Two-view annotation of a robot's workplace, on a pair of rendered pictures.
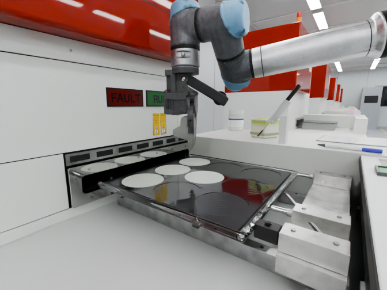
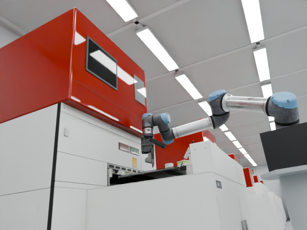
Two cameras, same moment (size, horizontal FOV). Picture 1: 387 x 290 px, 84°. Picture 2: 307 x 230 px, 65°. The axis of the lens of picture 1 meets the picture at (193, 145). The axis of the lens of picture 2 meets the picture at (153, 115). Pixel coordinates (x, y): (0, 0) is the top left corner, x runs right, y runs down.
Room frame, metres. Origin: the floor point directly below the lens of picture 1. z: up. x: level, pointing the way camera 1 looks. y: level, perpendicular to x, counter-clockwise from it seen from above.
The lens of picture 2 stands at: (-0.95, 0.25, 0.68)
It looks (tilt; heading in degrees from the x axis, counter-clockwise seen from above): 22 degrees up; 350
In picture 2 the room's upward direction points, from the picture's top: 5 degrees counter-clockwise
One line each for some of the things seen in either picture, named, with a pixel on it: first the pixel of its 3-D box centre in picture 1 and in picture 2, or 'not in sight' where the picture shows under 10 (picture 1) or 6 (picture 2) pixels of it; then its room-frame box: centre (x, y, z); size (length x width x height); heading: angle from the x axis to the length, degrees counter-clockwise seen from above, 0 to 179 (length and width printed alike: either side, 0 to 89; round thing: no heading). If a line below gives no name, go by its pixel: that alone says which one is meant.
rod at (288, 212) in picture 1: (280, 210); not in sight; (0.36, -0.16, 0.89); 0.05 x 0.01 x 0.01; 54
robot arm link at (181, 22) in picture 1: (186, 27); (147, 121); (0.59, 0.02, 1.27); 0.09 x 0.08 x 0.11; 61
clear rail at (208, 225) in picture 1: (152, 203); (146, 172); (0.38, 0.08, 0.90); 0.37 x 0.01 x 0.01; 54
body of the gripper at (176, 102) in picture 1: (182, 92); (147, 144); (0.59, 0.03, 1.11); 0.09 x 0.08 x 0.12; 83
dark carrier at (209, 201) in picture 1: (204, 177); (160, 175); (0.53, -0.03, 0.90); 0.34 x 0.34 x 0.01; 54
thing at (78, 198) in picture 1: (144, 166); (129, 180); (0.64, 0.15, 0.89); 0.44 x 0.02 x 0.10; 144
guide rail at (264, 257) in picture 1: (196, 228); not in sight; (0.40, -0.01, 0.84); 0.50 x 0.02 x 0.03; 54
